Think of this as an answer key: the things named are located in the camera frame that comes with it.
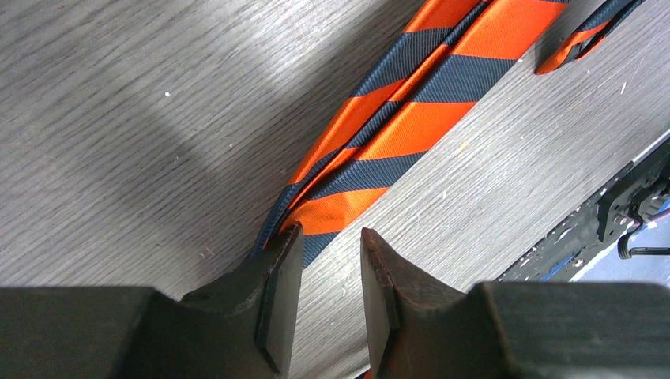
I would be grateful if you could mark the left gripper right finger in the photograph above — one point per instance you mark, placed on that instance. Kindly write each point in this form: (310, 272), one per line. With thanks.
(419, 327)

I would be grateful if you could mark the orange navy striped tie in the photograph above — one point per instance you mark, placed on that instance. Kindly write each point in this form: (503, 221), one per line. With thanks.
(446, 59)

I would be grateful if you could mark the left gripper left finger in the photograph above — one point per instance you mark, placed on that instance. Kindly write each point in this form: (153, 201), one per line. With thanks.
(241, 325)

